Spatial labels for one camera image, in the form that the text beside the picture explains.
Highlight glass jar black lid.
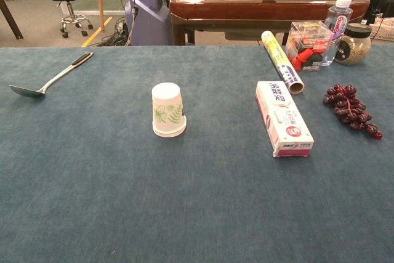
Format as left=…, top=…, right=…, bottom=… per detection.
left=334, top=23, right=373, bottom=66

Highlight upside-down paper cup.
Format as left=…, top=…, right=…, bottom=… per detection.
left=151, top=82, right=188, bottom=139

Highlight clear plastic water bottle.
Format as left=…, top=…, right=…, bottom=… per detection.
left=320, top=0, right=353, bottom=67

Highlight purple plastic grape bunch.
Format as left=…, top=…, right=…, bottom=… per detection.
left=323, top=83, right=384, bottom=140

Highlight brown mahjong table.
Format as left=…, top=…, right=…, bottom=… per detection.
left=169, top=0, right=371, bottom=46

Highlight white plastic basket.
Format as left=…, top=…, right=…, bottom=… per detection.
left=369, top=16, right=394, bottom=42

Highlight blue felt table cover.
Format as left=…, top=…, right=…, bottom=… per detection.
left=0, top=44, right=394, bottom=263

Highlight blue background robot base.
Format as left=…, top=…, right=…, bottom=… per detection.
left=124, top=0, right=173, bottom=46

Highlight white pink toothpaste box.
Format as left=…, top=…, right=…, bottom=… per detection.
left=255, top=80, right=315, bottom=158

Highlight metal ladle black handle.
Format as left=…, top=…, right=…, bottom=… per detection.
left=8, top=51, right=94, bottom=98

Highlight dark table leg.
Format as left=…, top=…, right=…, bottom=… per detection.
left=0, top=0, right=25, bottom=41

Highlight cling film roll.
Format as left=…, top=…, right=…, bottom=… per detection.
left=260, top=30, right=305, bottom=95

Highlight black floor cable bundle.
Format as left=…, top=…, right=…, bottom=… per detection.
left=92, top=18, right=130, bottom=47

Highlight clear box red black pieces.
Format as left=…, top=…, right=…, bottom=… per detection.
left=285, top=21, right=334, bottom=73

